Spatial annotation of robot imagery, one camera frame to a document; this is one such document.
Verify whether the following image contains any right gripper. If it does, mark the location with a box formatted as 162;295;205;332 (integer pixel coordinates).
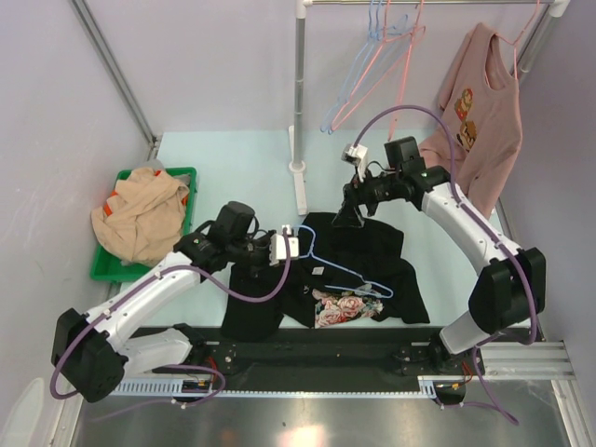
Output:
332;165;401;228

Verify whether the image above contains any blue wire hanger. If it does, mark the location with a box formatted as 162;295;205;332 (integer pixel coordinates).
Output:
318;0;413;134
291;224;395;300

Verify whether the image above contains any black t-shirt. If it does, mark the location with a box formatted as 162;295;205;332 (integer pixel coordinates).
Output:
221;212;430;342

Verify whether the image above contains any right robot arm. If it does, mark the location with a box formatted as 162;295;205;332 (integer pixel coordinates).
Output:
333;137;547;373

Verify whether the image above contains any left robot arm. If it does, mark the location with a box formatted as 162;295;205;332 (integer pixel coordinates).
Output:
49;201;292;403

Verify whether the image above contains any pink mario t-shirt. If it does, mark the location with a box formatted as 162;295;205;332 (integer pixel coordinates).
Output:
418;23;522;218

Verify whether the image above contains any pink hanger holding shirt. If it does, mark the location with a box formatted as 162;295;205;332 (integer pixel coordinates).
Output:
495;0;542;81

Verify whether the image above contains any beige garment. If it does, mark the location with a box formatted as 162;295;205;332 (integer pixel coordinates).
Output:
90;166;190;267

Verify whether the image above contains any green plastic bin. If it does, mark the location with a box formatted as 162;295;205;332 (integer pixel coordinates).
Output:
90;164;196;282

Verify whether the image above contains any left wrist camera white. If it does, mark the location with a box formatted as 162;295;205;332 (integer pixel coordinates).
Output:
269;225;299;266

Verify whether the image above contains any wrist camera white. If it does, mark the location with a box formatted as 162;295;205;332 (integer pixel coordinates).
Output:
341;144;368;183
269;225;299;266

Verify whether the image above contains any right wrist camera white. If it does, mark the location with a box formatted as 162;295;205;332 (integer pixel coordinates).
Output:
341;144;368;183

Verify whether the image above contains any pink wire hanger left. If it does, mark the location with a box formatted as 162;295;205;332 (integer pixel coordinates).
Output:
325;0;427;134

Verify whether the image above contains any pink wire hanger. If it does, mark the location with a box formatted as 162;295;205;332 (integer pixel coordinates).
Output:
325;0;427;134
386;0;427;141

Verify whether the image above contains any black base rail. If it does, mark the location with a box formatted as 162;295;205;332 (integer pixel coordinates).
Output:
153;325;485;393

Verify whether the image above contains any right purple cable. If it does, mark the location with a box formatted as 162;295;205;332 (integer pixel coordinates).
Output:
356;104;541;425

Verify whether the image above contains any purple cable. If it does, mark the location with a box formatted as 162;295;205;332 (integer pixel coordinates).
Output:
49;241;294;415
356;104;541;425

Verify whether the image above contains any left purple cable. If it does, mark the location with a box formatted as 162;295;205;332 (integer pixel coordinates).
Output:
49;241;294;415

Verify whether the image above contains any pink wire hanger middle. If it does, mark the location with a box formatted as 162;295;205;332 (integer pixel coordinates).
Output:
386;0;427;141

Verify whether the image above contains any white cable duct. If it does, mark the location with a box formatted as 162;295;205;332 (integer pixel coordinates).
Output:
111;377;437;400

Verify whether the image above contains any aluminium corner post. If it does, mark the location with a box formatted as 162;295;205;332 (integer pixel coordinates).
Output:
69;0;158;152

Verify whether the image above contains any clothes rack metal frame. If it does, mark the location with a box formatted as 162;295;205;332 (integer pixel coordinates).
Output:
288;0;569;216

